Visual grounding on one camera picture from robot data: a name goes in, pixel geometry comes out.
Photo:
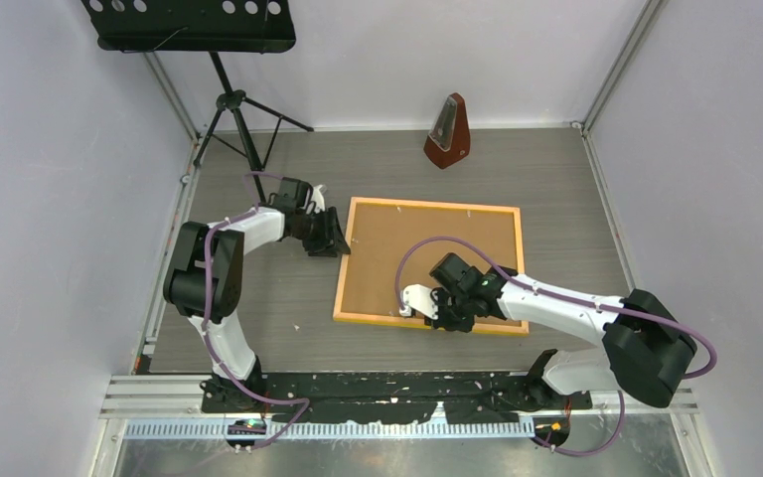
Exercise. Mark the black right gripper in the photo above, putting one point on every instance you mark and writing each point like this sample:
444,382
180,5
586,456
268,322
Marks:
442,321

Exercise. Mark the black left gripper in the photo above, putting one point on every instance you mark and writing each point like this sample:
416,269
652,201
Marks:
330,239

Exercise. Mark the brown backing board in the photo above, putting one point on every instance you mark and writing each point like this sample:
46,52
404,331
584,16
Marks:
388,263

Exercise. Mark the yellow wooden picture frame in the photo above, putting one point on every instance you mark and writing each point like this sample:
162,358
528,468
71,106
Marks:
342,289

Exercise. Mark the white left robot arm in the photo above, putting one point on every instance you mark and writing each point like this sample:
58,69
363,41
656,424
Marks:
204,277

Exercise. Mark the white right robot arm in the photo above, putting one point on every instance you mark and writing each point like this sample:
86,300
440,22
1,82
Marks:
635,348

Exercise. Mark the brown metronome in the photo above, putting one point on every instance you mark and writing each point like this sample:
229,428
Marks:
449,139

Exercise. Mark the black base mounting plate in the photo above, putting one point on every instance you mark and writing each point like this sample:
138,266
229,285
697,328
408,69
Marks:
388,398

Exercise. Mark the black music stand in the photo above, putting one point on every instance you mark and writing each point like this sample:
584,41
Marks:
214,27

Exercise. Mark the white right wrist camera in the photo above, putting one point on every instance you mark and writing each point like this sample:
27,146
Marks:
418,299

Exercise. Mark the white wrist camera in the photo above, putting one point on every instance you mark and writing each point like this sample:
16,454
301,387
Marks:
316,203
418,299

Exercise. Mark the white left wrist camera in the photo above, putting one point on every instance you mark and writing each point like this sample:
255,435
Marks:
316,203

